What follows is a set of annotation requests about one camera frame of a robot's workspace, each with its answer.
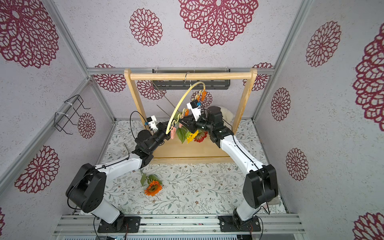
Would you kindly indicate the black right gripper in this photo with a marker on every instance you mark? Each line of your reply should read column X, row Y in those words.
column 192, row 122

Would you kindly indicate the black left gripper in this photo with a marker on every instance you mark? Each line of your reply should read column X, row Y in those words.
column 162, row 127

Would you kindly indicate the pink clothes peg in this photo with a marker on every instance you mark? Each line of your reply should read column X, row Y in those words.
column 173, row 132

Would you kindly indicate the orange artificial flower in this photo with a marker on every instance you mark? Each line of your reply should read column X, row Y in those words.
column 152, row 184

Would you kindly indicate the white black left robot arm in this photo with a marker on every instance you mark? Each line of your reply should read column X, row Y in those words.
column 86, row 190

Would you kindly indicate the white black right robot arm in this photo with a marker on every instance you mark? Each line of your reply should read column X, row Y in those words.
column 261, row 184

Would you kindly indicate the wooden clothes rack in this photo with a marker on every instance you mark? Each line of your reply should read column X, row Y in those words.
column 174, row 152

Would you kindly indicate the white plush dog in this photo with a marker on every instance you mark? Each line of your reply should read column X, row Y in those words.
column 228, row 116

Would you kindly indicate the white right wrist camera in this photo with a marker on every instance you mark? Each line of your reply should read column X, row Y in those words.
column 196, row 108

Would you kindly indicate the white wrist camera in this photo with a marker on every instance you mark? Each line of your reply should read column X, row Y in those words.
column 196, row 108
column 152, row 123

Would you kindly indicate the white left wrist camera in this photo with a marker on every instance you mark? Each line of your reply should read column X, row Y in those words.
column 152, row 123

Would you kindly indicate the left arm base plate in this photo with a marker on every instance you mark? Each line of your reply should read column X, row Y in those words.
column 121, row 225

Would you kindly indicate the aluminium front rail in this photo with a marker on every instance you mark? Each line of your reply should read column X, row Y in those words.
column 162, row 225

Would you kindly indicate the black wire wall rack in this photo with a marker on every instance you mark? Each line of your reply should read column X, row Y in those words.
column 62, row 119

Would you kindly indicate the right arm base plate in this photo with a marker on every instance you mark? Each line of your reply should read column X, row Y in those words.
column 235, row 224

